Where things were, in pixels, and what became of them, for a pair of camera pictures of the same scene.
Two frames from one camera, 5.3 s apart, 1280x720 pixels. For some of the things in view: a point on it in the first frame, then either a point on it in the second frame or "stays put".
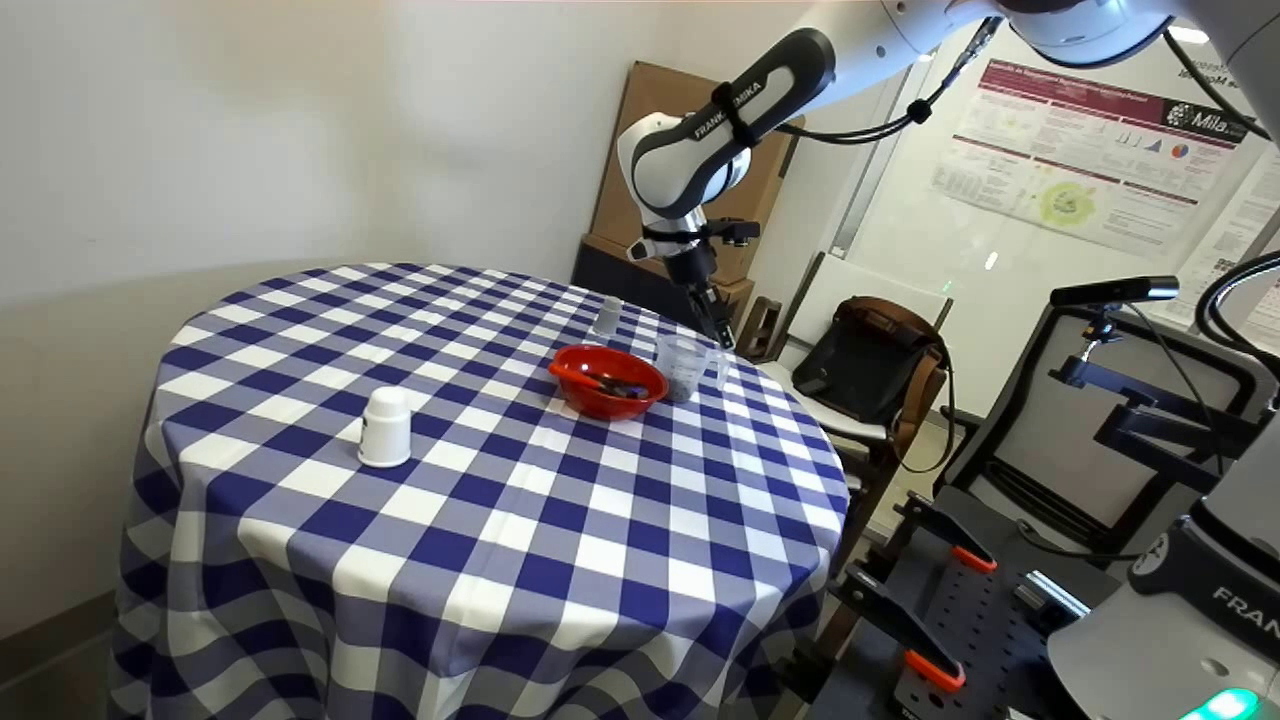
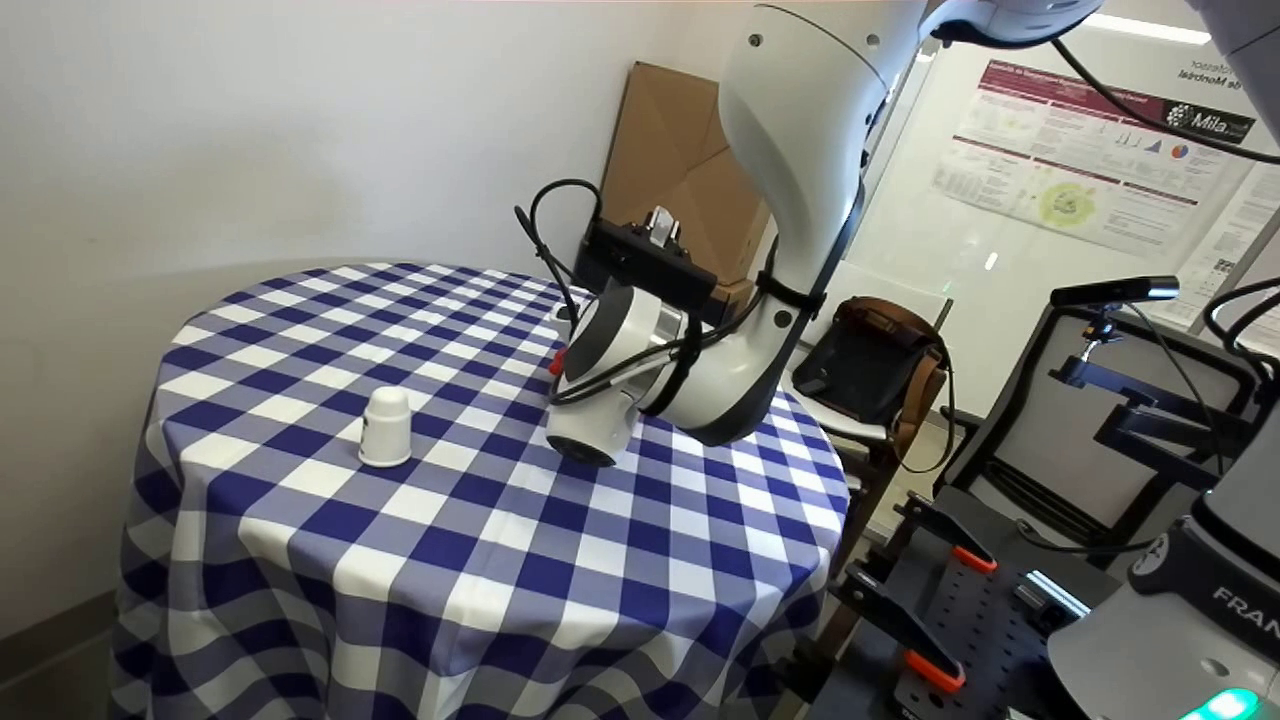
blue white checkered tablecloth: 521,561 stays put
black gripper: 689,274 -> 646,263
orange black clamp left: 916,646 stays put
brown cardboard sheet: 618,214 stays put
